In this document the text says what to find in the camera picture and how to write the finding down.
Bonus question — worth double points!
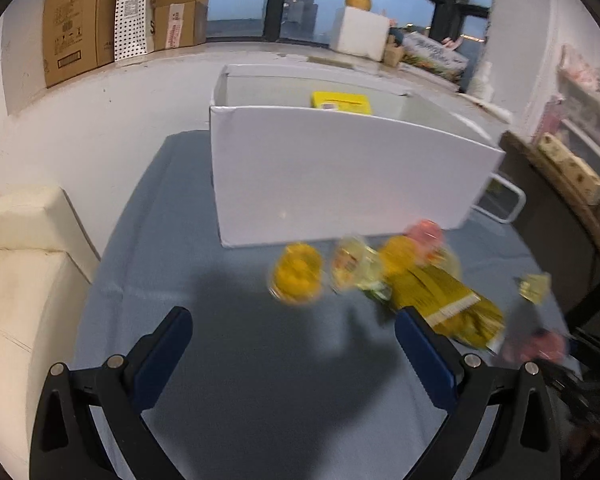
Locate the small yellow snack packet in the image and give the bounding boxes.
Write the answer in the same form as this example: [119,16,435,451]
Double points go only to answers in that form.
[518,273,552,305]

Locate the pink jelly cup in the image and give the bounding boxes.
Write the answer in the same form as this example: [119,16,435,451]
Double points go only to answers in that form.
[404,219,447,257]
[499,329,567,367]

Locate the clear plastic drawer unit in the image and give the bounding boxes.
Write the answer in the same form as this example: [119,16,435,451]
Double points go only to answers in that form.
[554,44,600,173]

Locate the pale yellow jelly cup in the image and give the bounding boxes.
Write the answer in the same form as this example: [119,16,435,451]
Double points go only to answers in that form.
[427,244,463,278]

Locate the olive yellow snack bag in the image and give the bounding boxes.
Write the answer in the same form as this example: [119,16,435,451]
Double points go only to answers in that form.
[387,264,507,352]

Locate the yellow flat snack packet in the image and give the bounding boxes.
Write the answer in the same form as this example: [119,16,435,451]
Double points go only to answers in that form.
[310,90,374,115]

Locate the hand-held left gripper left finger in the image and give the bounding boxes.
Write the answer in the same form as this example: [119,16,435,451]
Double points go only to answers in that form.
[30,306,194,480]

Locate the dark wooden side table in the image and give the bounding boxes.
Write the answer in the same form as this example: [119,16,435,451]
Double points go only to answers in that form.
[499,130,600,331]

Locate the orange jelly cup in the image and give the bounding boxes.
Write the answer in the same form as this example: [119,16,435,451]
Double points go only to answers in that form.
[268,242,326,307]
[379,236,422,277]

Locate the white perforated board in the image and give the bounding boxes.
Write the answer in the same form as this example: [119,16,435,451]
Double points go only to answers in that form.
[113,0,154,62]

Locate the cream leather sofa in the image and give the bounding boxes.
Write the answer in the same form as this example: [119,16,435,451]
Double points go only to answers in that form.
[0,185,102,466]

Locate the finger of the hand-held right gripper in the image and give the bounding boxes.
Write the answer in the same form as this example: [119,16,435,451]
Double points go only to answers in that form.
[505,299,542,361]

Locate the large brown cardboard box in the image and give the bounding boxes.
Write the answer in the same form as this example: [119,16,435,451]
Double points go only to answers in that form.
[42,0,122,89]

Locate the clear yellow jelly cup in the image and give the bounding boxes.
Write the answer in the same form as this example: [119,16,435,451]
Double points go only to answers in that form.
[329,234,382,294]

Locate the black window frame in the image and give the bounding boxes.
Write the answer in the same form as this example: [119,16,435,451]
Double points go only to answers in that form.
[177,0,496,46]

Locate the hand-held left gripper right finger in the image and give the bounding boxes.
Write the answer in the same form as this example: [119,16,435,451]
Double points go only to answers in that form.
[394,308,562,480]

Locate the white foam box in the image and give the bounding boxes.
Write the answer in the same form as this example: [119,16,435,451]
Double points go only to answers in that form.
[329,6,391,62]

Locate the small open cardboard box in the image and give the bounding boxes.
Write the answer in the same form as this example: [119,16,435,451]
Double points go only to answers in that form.
[149,0,211,52]

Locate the grey blue tablecloth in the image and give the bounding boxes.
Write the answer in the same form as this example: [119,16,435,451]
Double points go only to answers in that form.
[75,130,571,480]

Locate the white metal stool frame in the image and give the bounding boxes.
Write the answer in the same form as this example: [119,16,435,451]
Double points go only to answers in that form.
[471,172,525,224]

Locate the flat printed box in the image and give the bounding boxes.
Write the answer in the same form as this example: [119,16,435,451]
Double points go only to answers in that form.
[401,31,470,84]

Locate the yellow patterned box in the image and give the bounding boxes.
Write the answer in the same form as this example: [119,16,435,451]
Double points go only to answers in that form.
[536,132,600,206]

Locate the large white box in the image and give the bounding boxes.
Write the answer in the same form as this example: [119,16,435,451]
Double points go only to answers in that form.
[209,63,506,249]

